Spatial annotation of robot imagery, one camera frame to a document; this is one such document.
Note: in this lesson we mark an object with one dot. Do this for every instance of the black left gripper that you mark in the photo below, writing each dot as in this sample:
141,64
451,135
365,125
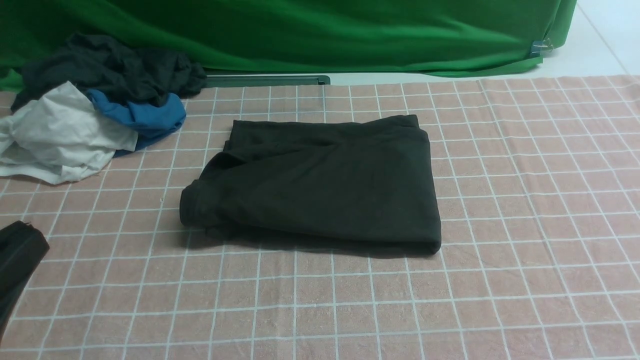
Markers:
22,248

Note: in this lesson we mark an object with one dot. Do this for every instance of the dark gray long-sleeved shirt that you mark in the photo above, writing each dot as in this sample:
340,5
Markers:
361,187

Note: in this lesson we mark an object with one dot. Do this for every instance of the crumpled white garment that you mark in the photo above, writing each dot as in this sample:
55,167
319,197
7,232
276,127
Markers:
60,138

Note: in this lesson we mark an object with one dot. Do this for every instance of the crumpled blue garment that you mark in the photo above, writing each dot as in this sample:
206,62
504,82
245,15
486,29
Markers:
152,123

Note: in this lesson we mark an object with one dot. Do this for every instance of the crumpled black garment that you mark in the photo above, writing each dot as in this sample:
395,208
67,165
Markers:
122,74

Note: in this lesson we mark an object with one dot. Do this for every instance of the green backdrop cloth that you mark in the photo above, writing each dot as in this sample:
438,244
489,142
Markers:
445,38

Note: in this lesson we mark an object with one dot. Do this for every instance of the blue binder clip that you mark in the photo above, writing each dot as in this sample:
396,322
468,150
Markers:
540,48

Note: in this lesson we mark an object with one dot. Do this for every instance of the dark green metal rail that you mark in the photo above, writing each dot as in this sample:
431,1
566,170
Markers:
242,81

